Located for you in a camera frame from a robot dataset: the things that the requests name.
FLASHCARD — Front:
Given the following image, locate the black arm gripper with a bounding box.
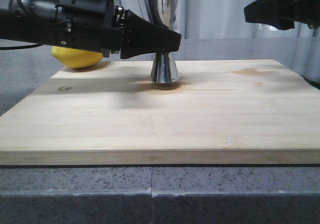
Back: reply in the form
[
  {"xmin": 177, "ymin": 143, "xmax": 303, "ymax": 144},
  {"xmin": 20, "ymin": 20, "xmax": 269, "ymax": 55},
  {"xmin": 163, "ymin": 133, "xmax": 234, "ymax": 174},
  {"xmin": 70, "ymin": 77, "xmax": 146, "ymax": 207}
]
[
  {"xmin": 244, "ymin": 0, "xmax": 320, "ymax": 31},
  {"xmin": 55, "ymin": 0, "xmax": 182, "ymax": 59}
]

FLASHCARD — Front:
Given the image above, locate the wooden cutting board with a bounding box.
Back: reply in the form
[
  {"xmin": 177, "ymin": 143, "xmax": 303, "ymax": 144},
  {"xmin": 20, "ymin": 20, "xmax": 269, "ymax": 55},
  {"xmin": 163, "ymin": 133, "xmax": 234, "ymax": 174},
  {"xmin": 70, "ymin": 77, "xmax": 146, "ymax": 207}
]
[{"xmin": 0, "ymin": 60, "xmax": 320, "ymax": 165}]

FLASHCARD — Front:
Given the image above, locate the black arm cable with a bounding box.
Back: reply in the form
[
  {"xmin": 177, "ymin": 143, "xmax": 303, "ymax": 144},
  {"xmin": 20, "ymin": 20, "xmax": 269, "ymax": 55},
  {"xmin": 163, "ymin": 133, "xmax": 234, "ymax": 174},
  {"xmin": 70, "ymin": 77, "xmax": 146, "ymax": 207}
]
[{"xmin": 0, "ymin": 0, "xmax": 88, "ymax": 50}]

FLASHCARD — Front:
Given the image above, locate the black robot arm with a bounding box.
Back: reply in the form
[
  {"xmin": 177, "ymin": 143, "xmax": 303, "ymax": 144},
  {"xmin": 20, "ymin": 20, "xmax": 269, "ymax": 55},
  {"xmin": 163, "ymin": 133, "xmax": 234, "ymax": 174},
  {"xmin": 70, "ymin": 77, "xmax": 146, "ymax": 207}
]
[{"xmin": 0, "ymin": 0, "xmax": 181, "ymax": 59}]

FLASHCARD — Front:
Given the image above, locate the steel double jigger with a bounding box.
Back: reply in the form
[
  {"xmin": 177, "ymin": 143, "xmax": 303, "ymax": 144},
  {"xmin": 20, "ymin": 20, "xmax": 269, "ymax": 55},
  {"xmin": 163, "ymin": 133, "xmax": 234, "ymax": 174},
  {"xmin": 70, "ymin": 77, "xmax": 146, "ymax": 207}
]
[{"xmin": 144, "ymin": 0, "xmax": 179, "ymax": 84}]

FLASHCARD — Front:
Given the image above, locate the yellow lemon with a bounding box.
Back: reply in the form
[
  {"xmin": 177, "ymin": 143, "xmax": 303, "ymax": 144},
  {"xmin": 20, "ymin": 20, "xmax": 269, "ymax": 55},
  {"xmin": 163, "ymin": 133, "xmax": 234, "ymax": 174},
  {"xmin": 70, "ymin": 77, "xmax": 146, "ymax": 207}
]
[{"xmin": 51, "ymin": 46, "xmax": 103, "ymax": 69}]

